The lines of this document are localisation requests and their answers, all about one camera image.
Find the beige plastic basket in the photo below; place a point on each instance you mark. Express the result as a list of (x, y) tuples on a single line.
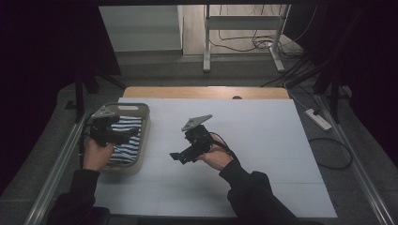
[(144, 134)]

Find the person's left hand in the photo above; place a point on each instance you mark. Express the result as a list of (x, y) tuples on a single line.
[(97, 156)]

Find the white desk frame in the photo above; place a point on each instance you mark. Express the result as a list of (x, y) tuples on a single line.
[(244, 22)]

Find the black stand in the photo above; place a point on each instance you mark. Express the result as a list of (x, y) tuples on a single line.
[(79, 97), (334, 97)]

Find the wooden table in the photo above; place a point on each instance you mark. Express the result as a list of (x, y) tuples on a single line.
[(187, 92)]

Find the person's right hand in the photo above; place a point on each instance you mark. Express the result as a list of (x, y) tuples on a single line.
[(217, 157)]

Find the white cabinet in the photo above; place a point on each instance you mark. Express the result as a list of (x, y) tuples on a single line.
[(140, 28)]

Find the white table mat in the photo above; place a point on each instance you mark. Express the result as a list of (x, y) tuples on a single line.
[(250, 140)]

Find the blue white striped garment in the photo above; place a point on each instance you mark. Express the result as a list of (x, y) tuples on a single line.
[(126, 153)]

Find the white power strip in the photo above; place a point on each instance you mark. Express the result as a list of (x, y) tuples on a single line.
[(318, 119)]

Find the metal rail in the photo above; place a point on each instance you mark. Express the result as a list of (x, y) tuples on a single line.
[(353, 156), (53, 181)]

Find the dark curtain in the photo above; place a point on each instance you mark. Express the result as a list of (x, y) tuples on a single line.
[(37, 62), (369, 62)]

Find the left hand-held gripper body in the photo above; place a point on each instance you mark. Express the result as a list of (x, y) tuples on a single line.
[(101, 126)]

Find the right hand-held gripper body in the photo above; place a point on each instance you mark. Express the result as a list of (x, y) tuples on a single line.
[(198, 137)]

